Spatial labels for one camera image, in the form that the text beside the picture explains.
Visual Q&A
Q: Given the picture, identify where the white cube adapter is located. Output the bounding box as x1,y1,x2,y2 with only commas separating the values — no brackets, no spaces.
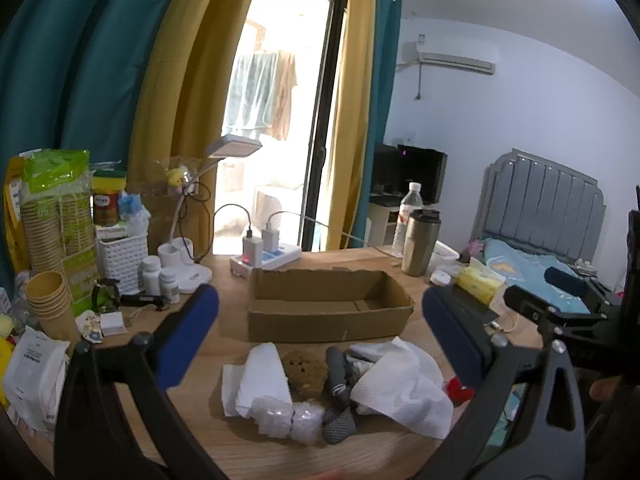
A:
100,312,126,336

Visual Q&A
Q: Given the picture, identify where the white outdoor appliance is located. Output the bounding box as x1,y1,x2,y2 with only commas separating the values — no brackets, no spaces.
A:
252,185,306,222

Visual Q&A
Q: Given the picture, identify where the person's right hand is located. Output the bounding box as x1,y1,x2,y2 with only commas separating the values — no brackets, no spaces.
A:
589,376,623,402

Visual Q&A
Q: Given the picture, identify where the yellow curtain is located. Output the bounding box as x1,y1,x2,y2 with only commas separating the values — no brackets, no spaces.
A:
325,0,378,253
127,0,268,261

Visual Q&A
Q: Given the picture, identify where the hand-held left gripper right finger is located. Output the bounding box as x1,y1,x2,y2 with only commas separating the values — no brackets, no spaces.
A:
421,286,587,480

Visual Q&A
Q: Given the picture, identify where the hanging tan shirt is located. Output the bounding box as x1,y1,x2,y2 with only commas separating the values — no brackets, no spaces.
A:
270,49,299,141

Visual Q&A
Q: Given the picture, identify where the white woven basket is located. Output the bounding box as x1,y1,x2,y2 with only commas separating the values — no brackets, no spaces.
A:
96,234,150,295

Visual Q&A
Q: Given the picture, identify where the black monitor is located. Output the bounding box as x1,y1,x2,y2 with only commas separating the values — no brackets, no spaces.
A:
372,143,448,202

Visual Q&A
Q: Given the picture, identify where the white air conditioner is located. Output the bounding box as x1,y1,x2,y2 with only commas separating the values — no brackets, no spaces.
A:
415,40,497,76

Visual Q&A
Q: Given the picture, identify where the white power strip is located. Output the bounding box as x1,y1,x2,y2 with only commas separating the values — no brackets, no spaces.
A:
230,242,302,279

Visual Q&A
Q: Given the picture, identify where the steel tumbler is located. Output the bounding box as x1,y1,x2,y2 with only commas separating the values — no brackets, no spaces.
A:
401,208,442,277

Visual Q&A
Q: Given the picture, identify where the brown paper bag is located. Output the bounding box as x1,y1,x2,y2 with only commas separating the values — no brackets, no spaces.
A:
125,157,213,261

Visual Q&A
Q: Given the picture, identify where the brown jar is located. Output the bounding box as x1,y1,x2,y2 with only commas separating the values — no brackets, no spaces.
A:
91,187,121,227

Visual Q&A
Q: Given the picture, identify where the small figurine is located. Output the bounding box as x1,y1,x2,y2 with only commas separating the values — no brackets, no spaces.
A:
80,310,106,345

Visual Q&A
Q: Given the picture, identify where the cardboard box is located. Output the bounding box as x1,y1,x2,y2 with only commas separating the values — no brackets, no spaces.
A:
247,266,416,343

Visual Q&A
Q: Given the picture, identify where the clear plastic bag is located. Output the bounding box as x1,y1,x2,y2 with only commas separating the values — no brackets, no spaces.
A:
250,395,326,445

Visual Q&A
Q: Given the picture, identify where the blue bedding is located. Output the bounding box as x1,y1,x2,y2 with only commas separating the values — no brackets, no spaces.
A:
480,237,621,321

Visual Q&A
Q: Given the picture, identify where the white plastic bag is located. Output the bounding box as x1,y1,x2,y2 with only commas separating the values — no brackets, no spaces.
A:
122,205,151,236

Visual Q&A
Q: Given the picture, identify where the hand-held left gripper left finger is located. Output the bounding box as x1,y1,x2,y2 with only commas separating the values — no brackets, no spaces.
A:
54,284,236,480

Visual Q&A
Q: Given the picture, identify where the small red item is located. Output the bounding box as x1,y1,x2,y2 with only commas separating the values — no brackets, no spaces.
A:
445,377,475,404

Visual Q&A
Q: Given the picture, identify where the clear water bottle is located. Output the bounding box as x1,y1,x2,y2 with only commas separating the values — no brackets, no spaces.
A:
392,181,425,258

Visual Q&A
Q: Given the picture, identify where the yellow bag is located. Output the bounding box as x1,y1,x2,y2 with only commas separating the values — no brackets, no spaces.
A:
4,156,31,271

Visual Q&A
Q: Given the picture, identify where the hanging teal towel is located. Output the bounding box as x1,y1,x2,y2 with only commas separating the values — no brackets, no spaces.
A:
222,50,280,133

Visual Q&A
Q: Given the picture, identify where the dark sliding door frame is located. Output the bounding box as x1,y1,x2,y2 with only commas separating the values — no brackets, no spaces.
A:
297,0,349,253

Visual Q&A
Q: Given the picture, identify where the white cable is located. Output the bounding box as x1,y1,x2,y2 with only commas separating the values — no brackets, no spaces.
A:
267,211,403,258

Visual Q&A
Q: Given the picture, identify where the black flashlight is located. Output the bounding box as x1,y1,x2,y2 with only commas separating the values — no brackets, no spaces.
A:
120,292,168,309

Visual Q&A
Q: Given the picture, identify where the green pack of paper cups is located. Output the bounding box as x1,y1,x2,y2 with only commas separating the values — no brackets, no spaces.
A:
20,149,98,318

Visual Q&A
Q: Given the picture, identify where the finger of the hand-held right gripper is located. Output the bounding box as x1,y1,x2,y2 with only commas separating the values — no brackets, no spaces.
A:
502,284,608,333
544,266,623,308

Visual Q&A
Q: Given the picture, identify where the white wipes pack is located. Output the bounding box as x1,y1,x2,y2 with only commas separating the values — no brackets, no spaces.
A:
1,327,71,433

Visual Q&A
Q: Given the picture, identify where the green glass item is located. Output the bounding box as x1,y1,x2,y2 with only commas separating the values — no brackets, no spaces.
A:
92,280,122,313

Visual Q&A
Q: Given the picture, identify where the small white desk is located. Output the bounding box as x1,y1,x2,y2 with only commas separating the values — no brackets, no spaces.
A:
367,192,406,251

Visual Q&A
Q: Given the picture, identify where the stack of tan paper cups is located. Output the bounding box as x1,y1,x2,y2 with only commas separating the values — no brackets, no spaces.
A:
25,271,81,343

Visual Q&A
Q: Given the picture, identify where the yellow green sponge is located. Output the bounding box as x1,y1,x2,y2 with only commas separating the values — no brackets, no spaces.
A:
92,170,127,192

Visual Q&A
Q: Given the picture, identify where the yellow tissue pack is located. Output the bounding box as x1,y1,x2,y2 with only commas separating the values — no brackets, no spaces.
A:
457,265,506,306

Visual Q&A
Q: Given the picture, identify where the white desk lamp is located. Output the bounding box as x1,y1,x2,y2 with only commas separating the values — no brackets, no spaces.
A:
157,135,263,295

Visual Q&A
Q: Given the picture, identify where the black cable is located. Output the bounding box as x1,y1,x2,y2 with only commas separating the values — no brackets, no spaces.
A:
175,180,253,263

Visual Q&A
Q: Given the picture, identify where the white charger with black cable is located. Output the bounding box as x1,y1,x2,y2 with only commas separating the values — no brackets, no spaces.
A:
242,234,264,266

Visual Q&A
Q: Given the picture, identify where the grey padded headboard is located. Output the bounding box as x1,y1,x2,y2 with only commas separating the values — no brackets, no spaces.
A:
472,148,607,263

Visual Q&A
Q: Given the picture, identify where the white pill bottle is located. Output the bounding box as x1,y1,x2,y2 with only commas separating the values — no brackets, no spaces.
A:
140,255,163,295
159,269,181,305

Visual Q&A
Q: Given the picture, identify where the large white paper towel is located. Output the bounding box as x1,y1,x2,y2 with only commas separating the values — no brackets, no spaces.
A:
347,337,454,440

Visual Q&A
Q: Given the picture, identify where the white grey sock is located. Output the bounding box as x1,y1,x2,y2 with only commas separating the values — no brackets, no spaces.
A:
344,349,381,378

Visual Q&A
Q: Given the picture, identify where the white tissue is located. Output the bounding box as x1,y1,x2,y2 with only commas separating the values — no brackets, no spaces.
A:
221,342,294,419

